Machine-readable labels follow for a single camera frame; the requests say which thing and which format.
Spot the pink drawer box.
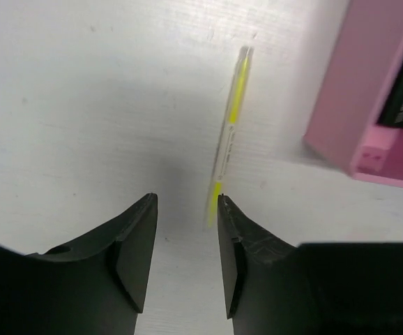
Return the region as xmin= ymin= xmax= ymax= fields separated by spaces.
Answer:
xmin=304 ymin=1 xmax=403 ymax=188

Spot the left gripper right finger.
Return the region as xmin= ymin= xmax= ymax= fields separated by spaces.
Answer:
xmin=218 ymin=195 xmax=403 ymax=334

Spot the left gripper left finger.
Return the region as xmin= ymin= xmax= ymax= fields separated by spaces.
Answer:
xmin=0 ymin=193 xmax=158 ymax=334

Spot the yellow gel pen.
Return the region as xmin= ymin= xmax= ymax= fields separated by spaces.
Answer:
xmin=205 ymin=46 xmax=254 ymax=228

